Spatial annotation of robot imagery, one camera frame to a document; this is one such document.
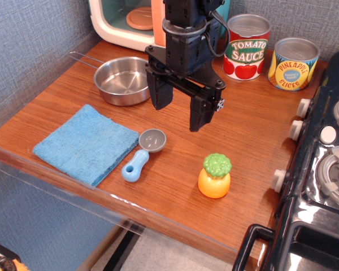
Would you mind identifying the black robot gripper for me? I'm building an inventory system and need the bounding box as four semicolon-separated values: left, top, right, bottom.
144;27;227;133

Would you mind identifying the orange carrot salt shaker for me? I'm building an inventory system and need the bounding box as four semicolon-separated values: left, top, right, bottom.
198;153;232;199

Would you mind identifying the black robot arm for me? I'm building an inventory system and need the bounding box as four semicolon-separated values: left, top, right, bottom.
145;1;227;132

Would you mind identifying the white stove knob middle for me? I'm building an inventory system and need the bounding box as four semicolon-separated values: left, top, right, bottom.
288;120;303;141

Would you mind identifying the white stove knob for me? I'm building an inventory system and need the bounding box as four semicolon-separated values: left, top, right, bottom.
271;169;287;193
296;99;311;119
288;120;303;141

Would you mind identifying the white stove knob top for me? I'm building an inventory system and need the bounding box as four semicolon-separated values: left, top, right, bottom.
296;99;311;119

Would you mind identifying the white stove knob bottom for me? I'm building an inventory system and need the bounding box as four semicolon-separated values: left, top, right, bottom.
271;169;287;193

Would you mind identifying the black toy stove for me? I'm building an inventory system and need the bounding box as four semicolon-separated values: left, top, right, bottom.
232;48;339;271

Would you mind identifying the blue grey measuring scoop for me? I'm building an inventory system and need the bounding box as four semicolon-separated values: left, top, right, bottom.
121;129;167;182

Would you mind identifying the stainless steel pan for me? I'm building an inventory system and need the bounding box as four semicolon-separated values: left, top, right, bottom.
69;51;150;107

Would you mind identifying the orange microwave turntable plate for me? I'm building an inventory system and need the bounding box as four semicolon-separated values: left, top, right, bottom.
126;7;153;30

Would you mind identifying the toy microwave oven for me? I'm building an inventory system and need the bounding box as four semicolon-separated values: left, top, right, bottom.
89;1;229;51

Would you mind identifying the tomato sauce can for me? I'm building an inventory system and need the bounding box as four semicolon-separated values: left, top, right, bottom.
223;14;271;81

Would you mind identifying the blue folded cloth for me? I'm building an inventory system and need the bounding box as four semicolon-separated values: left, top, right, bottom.
33;104;139;187

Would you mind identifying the pineapple slices can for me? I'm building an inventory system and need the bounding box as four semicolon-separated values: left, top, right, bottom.
268;37;320;91

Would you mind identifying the clear acrylic table guard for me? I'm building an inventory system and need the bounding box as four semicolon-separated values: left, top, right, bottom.
0;148;272;265

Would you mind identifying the orange fuzzy object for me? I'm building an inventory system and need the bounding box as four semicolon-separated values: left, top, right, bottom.
0;256;28;271

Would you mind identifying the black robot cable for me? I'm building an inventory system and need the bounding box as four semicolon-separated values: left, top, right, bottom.
206;10;231;59

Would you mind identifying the black oven door handle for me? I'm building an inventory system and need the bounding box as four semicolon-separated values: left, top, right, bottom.
232;224;275;271

